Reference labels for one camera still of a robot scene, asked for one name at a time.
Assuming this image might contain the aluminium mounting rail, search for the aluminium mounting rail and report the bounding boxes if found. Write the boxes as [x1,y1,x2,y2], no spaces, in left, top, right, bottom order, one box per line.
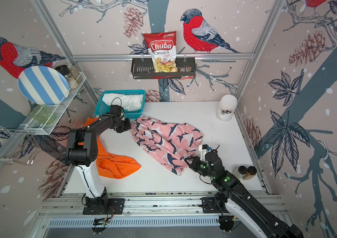
[37,191,288,216]

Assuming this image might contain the clear spice jar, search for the clear spice jar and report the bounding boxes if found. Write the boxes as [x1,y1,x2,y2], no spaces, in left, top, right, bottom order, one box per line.
[67,64,82,90]

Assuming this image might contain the white shorts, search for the white shorts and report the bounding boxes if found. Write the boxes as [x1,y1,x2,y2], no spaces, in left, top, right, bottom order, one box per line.
[102,93,144,112]

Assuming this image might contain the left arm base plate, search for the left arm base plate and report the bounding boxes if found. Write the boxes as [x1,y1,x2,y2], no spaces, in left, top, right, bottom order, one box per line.
[83,197,125,216]

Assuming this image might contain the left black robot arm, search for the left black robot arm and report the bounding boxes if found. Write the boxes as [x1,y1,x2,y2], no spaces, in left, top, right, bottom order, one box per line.
[65,105,131,209]

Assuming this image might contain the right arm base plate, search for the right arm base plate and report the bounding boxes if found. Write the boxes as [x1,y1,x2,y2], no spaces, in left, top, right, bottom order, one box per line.
[200,197,228,214]

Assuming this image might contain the blue striped plate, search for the blue striped plate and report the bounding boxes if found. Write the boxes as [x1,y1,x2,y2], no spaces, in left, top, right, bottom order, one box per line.
[18,66,70,106]

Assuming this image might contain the white powder spice bottle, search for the white powder spice bottle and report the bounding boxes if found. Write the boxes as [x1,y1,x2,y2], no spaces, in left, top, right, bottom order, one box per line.
[233,166,248,179]

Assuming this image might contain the brown lid spice bottle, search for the brown lid spice bottle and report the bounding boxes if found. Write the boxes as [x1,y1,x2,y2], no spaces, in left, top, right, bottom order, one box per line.
[242,166,257,180]

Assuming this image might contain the white ceramic holder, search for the white ceramic holder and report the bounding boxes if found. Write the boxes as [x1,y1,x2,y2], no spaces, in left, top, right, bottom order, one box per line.
[217,95,238,122]

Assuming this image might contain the pink patterned garment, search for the pink patterned garment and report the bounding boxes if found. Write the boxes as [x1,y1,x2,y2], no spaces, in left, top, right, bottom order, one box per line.
[131,116,204,176]

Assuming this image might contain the red Chuba chips bag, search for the red Chuba chips bag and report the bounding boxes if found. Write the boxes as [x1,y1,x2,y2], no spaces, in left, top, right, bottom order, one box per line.
[143,31,178,73]

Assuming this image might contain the white wire wall rack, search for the white wire wall rack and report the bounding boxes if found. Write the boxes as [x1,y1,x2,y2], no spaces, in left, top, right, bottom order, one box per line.
[0,72,86,166]

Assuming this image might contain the dark lid spice jar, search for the dark lid spice jar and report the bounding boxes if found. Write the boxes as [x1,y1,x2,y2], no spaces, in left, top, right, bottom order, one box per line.
[55,65,75,87]

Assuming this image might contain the black wall shelf basket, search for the black wall shelf basket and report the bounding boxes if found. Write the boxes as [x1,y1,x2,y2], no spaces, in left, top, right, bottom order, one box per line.
[131,58,196,79]

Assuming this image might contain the orange garment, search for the orange garment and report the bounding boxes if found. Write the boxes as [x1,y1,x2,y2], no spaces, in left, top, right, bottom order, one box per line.
[77,117,142,179]

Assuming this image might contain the teal plastic basket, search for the teal plastic basket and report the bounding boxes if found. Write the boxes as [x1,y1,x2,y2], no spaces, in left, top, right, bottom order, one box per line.
[95,90,146,119]

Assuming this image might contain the green glass cup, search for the green glass cup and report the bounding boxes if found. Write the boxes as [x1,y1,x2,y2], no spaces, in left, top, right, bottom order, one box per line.
[29,105,56,125]

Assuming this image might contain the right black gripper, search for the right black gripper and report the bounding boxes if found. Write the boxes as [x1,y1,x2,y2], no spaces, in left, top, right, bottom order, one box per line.
[184,156,216,180]

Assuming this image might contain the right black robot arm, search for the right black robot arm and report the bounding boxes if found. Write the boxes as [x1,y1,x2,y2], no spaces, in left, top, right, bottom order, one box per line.
[184,149,303,238]

